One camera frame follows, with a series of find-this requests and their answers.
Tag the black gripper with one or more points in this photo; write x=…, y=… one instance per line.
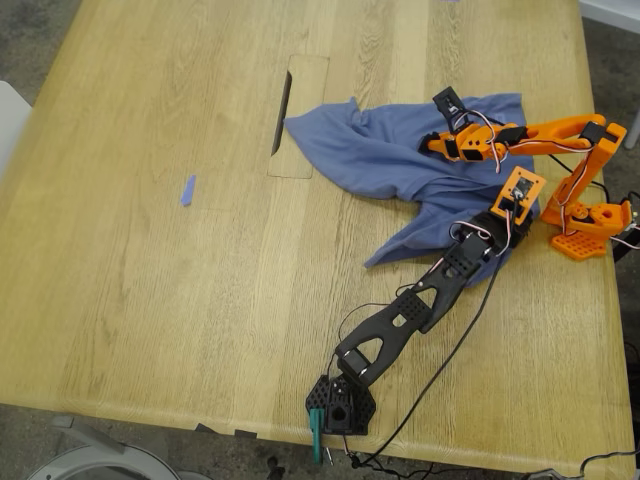
x=520, y=223

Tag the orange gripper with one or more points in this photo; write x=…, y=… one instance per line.
x=446, y=145

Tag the blue printed T-shirt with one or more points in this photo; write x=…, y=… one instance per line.
x=360, y=145

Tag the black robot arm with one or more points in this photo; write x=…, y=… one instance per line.
x=364, y=405

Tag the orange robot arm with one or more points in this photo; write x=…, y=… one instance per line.
x=580, y=246

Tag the black table clamp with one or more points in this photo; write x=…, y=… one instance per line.
x=627, y=240

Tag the white furniture leg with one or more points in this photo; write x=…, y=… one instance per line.
x=632, y=130

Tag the white furniture panel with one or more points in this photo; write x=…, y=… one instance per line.
x=610, y=12

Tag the short blue tape piece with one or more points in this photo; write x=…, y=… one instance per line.
x=188, y=192

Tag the green clamp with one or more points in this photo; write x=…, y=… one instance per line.
x=316, y=435

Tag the white round chair base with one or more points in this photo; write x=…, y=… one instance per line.
x=75, y=457

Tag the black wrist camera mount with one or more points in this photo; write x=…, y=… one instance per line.
x=447, y=102

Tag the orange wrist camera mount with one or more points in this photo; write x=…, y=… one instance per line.
x=520, y=187

